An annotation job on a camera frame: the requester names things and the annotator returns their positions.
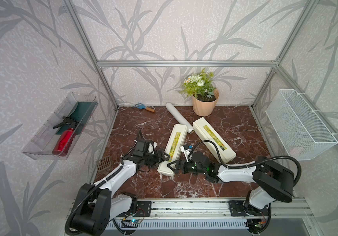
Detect potted green plant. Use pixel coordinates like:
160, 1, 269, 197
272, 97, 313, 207
180, 68, 219, 117

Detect blue garden trowel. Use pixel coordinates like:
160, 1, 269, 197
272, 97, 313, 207
133, 103, 155, 113

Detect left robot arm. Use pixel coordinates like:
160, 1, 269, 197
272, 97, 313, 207
64, 150, 170, 236

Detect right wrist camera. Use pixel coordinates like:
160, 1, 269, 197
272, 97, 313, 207
180, 144, 193, 162

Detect right white plastic wrap roll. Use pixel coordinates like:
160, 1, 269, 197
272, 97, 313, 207
166, 103, 194, 134

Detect red spray bottle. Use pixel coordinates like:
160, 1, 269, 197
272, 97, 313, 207
52, 117, 78, 156

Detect clear wall tray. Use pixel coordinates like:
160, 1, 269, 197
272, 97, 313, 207
22, 92, 98, 160

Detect cream dispenser box base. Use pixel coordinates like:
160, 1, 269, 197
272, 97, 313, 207
157, 124, 187, 178

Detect brown drain grate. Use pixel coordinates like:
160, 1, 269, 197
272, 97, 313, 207
97, 156, 112, 173

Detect white wire basket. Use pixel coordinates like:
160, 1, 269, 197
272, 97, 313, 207
265, 89, 338, 161

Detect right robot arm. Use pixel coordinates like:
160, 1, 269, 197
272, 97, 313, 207
167, 145, 302, 209

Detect green cloth in tray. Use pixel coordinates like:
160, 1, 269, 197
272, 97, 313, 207
56, 102, 98, 135

